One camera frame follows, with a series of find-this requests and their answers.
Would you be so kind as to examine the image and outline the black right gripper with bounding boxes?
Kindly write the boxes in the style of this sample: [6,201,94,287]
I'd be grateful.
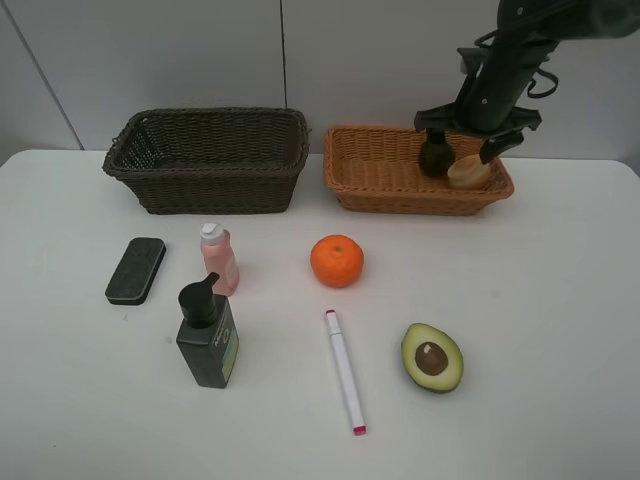
[414,75,542,164]

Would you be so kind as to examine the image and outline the round bread bun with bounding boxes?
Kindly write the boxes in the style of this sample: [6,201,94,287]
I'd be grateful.
[447,154,491,190]

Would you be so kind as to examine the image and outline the dark purple mangosteen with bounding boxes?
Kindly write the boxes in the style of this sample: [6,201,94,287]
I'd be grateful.
[418,139,455,178]

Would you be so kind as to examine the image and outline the orange mandarin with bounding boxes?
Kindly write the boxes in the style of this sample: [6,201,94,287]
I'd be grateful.
[310,235,365,288]

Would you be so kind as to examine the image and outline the halved avocado with pit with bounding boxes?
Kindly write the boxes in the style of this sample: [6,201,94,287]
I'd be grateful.
[401,323,464,394]

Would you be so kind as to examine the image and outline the white marker pink caps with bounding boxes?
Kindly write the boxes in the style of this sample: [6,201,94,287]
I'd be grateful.
[325,309,367,436]

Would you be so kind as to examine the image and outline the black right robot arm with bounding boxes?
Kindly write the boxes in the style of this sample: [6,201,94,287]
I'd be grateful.
[414,1,639,177]

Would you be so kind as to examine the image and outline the light orange wicker basket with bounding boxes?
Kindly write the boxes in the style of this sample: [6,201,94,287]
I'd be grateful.
[324,126,514,216]

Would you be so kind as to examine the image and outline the dark brown wicker basket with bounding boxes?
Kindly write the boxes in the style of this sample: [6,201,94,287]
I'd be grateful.
[103,107,309,215]

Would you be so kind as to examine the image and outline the pink bottle white cap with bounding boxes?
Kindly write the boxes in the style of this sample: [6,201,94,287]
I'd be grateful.
[200,223,240,296]

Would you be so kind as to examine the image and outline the dark green pump bottle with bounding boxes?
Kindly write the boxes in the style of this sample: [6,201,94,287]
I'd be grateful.
[176,272,239,389]

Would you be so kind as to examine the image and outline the black whiteboard eraser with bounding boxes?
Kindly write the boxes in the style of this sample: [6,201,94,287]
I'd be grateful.
[105,237,166,306]

